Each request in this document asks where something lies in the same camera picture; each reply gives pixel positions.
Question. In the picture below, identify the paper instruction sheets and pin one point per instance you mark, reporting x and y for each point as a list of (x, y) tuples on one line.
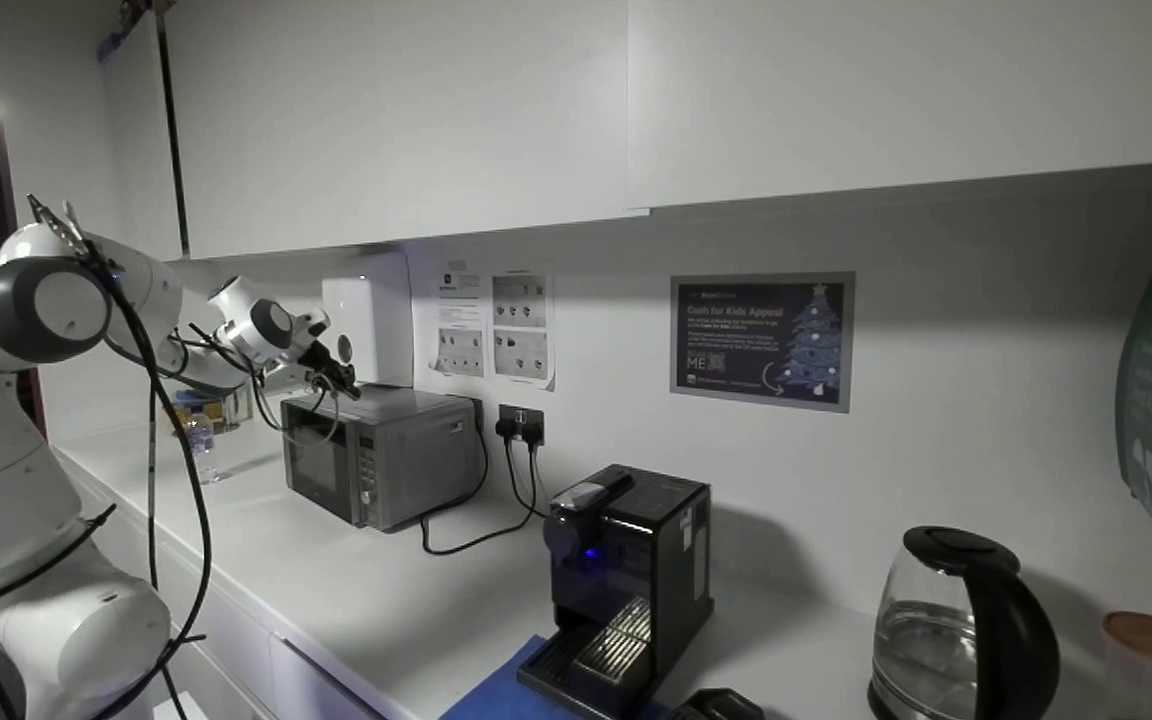
[(495, 324)]

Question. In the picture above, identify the black wall socket plugs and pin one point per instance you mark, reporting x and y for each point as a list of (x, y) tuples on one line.
[(523, 424)]

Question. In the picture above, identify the blue mat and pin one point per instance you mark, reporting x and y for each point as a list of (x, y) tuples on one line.
[(508, 697)]

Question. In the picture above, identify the black coffee machine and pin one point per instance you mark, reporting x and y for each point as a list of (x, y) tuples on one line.
[(631, 560)]

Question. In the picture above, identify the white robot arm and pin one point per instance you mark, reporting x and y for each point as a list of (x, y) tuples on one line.
[(83, 633)]

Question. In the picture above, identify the glass electric kettle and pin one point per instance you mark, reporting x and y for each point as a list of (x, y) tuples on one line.
[(962, 633)]

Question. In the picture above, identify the white upper cabinets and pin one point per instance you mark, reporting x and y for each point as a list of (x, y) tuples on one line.
[(362, 120)]

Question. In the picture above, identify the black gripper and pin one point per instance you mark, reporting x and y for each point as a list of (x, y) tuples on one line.
[(308, 352)]

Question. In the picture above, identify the white paper towel dispenser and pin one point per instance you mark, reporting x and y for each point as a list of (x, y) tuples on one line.
[(350, 324)]

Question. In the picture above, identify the silver microwave oven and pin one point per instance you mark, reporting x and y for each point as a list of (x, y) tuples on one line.
[(383, 456)]

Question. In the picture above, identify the dark framed wall notice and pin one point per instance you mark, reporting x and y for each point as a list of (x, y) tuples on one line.
[(773, 338)]

